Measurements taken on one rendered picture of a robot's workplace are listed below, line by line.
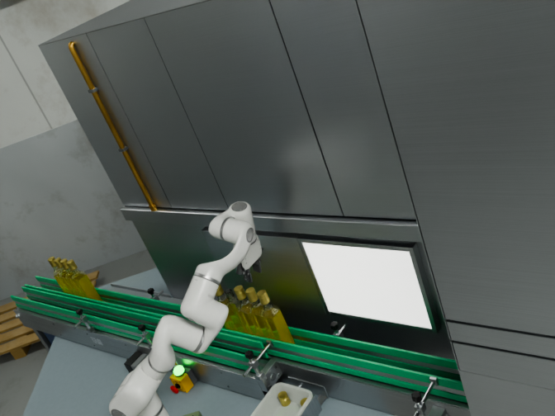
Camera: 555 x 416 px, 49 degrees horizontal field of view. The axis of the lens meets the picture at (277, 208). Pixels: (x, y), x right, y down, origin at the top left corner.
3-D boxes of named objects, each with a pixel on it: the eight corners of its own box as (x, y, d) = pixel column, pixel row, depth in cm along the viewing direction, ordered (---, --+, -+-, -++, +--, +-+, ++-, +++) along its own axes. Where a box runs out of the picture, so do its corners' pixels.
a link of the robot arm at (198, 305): (183, 275, 194) (224, 292, 199) (156, 338, 189) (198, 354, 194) (197, 275, 179) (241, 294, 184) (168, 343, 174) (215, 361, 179)
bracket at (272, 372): (283, 374, 225) (277, 361, 222) (269, 393, 219) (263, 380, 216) (276, 372, 227) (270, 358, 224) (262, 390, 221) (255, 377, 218)
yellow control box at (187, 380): (198, 381, 248) (191, 368, 245) (187, 394, 243) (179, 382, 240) (187, 377, 252) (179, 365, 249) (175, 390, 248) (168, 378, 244)
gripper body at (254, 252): (244, 224, 204) (249, 249, 211) (226, 242, 198) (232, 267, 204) (263, 229, 200) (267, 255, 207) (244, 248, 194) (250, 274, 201)
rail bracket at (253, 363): (280, 356, 223) (268, 332, 217) (253, 390, 212) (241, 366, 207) (273, 355, 225) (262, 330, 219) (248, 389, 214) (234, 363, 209)
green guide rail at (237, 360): (258, 371, 220) (249, 355, 217) (256, 373, 220) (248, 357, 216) (19, 305, 332) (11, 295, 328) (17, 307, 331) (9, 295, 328)
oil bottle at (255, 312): (285, 342, 229) (266, 300, 220) (277, 353, 226) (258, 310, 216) (273, 340, 233) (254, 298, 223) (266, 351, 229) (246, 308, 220)
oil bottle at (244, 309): (273, 340, 233) (254, 298, 223) (266, 351, 229) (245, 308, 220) (263, 338, 237) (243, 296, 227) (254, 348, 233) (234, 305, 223)
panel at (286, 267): (441, 327, 194) (416, 242, 179) (437, 333, 192) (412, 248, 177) (237, 293, 251) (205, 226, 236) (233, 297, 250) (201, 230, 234)
